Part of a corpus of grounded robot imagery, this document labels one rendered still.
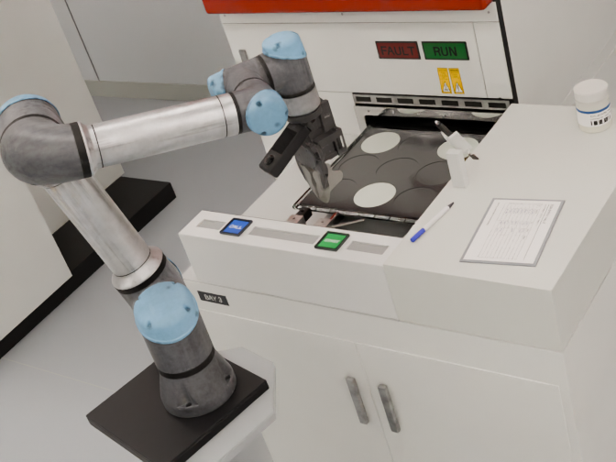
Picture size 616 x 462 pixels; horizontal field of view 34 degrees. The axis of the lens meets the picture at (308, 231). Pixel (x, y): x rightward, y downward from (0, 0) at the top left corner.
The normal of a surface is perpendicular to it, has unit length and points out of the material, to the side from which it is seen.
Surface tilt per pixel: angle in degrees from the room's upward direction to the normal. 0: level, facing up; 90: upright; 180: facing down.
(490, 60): 90
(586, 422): 90
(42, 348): 0
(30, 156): 64
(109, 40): 90
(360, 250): 0
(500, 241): 0
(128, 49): 90
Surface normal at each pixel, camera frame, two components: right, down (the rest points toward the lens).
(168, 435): -0.25, -0.81
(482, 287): -0.53, 0.58
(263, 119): 0.34, 0.43
